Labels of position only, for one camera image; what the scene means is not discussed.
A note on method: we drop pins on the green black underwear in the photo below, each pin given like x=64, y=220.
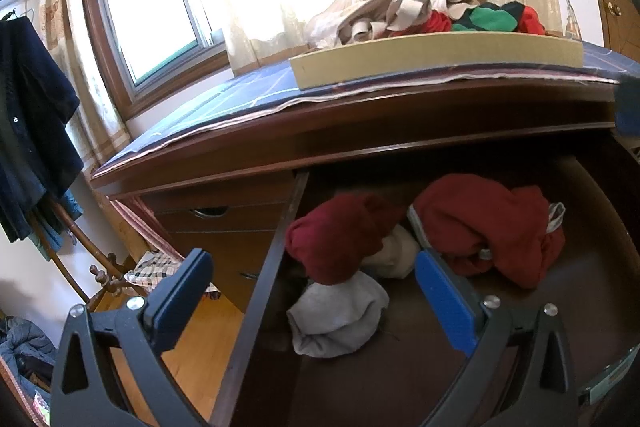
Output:
x=487, y=18

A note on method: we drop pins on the light pink underwear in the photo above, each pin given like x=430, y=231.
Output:
x=325, y=24

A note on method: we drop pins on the cream underwear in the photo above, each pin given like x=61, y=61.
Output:
x=395, y=254

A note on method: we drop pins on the brass door knob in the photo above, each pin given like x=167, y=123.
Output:
x=614, y=9

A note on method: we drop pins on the colourful patterned bag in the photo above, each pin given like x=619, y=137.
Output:
x=40, y=409

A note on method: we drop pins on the grey white underwear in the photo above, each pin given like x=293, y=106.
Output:
x=335, y=317

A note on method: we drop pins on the wide wooden drawer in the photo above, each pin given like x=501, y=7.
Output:
x=575, y=297

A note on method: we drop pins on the window with brown frame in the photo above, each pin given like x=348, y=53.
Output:
x=150, y=7

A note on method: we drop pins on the blue checked tablecloth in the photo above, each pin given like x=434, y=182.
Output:
x=240, y=92

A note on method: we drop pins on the red underwear grey waistband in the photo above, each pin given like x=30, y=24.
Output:
x=490, y=222

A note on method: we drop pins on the teal hanging garment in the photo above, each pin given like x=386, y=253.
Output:
x=70, y=207

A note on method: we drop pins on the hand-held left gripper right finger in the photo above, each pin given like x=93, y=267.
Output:
x=447, y=302

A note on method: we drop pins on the small wooden drawer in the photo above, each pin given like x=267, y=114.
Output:
x=250, y=217
x=225, y=252

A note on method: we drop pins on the wooden coat rack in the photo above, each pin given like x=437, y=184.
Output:
x=102, y=278

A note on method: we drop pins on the beige underwear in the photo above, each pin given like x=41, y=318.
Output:
x=407, y=7
x=360, y=27

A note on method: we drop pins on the dark wooden desk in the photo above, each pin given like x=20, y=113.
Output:
x=350, y=127

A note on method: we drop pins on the plaid cloth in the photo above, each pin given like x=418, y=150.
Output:
x=165, y=272

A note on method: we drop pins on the dark blue hanging jacket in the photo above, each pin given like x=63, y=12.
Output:
x=30, y=132

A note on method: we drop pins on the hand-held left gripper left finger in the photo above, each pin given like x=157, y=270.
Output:
x=182, y=302

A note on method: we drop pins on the shallow cardboard tray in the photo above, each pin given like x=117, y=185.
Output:
x=425, y=54

